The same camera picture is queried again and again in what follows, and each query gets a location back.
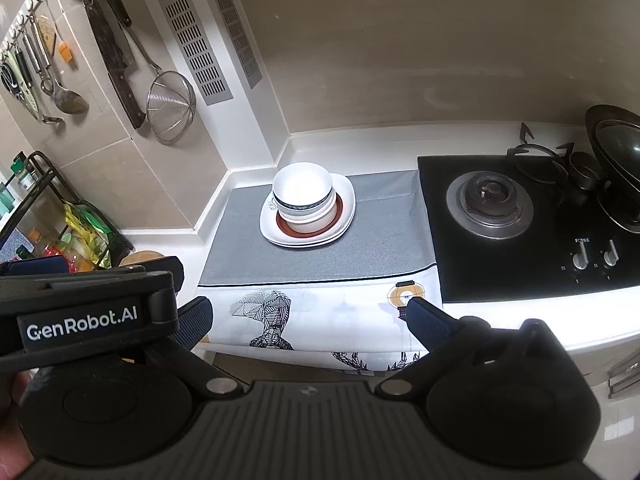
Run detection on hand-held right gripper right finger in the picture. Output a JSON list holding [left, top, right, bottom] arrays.
[[374, 296, 555, 401]]

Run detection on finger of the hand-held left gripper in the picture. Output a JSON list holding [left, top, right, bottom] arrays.
[[7, 255, 69, 276], [119, 256, 187, 295]]

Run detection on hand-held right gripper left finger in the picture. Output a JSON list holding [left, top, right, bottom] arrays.
[[144, 296, 247, 400]]

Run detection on brown round plate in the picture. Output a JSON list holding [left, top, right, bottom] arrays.
[[276, 194, 345, 237]]

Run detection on white square plate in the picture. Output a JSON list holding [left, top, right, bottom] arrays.
[[259, 173, 357, 249]]

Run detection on beige bowl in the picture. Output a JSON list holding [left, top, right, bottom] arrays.
[[276, 195, 339, 234]]

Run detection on white bowl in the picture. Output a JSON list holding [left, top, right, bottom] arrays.
[[272, 162, 333, 211]]

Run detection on person's left hand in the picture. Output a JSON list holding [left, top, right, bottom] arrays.
[[0, 370, 36, 470]]

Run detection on red packet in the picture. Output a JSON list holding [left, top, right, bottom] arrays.
[[44, 242, 83, 273]]

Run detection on wooden cutting board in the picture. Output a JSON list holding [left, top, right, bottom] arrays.
[[119, 251, 167, 267]]

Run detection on yellow green snack packet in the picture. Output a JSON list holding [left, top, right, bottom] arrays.
[[62, 201, 115, 269]]

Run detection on black gas stove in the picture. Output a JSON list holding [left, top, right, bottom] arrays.
[[416, 152, 640, 306]]

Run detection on green bottle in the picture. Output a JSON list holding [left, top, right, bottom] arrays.
[[9, 154, 37, 192]]

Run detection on grey and white printed mat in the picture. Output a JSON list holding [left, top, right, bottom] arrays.
[[194, 169, 445, 373]]

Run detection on metal mesh strainer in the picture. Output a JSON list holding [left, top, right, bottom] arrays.
[[104, 0, 197, 144]]

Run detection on metal ladle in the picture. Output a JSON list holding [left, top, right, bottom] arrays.
[[30, 15, 90, 115]]

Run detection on black stove pan support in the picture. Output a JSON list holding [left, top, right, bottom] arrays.
[[506, 122, 576, 184]]

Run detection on small metal cup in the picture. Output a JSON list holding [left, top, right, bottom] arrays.
[[570, 151, 604, 192]]

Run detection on metal vent grille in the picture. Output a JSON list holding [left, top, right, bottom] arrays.
[[159, 0, 234, 107]]

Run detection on wooden spatula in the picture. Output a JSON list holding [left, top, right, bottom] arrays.
[[36, 14, 58, 55]]

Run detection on black wok with lid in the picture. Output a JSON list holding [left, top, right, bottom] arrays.
[[585, 104, 640, 234]]

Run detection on black wire rack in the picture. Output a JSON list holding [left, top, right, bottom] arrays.
[[0, 151, 135, 267]]

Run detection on hanging utensils on rail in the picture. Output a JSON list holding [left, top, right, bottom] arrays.
[[12, 45, 42, 122]]

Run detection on metal drawer handle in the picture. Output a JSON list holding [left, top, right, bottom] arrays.
[[607, 349, 640, 397]]

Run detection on cleaver with wooden handle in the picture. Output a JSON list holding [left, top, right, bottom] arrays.
[[84, 0, 147, 131]]

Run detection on wall rail with hooks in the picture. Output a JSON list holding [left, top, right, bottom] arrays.
[[0, 0, 108, 58]]

